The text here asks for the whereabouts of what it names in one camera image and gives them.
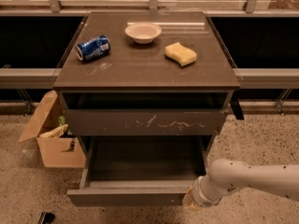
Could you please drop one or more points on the padded gripper body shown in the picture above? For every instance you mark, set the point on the padded gripper body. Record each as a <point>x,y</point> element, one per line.
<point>197,192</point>

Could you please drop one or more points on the grey drawer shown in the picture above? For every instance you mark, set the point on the grey drawer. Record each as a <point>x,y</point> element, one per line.
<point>93,122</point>
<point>140,170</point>

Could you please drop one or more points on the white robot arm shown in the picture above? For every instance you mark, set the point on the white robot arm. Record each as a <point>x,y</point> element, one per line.
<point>226,177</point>

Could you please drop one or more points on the grey top drawer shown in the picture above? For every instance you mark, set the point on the grey top drawer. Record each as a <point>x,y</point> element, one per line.
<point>93,122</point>

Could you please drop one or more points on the grey drawer cabinet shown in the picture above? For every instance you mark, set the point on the grey drawer cabinet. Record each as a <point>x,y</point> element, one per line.
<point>141,76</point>

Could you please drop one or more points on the small black floor object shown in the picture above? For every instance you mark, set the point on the small black floor object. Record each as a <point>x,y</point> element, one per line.
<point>46,218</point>

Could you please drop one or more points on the open cardboard box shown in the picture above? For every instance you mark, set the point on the open cardboard box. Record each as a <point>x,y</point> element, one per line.
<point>63,152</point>

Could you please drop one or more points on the yellow sponge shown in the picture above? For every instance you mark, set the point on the yellow sponge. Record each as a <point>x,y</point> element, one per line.
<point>180,54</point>

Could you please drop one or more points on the snack bag in box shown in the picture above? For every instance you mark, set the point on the snack bag in box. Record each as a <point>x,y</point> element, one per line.
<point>59,131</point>

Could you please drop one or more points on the white ceramic bowl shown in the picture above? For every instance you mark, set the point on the white ceramic bowl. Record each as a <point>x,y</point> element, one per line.
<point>143,32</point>

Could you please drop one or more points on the crushed blue soda can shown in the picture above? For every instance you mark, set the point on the crushed blue soda can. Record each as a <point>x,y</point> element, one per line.
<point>93,49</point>

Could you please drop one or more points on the metal window railing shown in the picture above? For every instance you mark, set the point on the metal window railing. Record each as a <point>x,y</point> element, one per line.
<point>248,78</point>

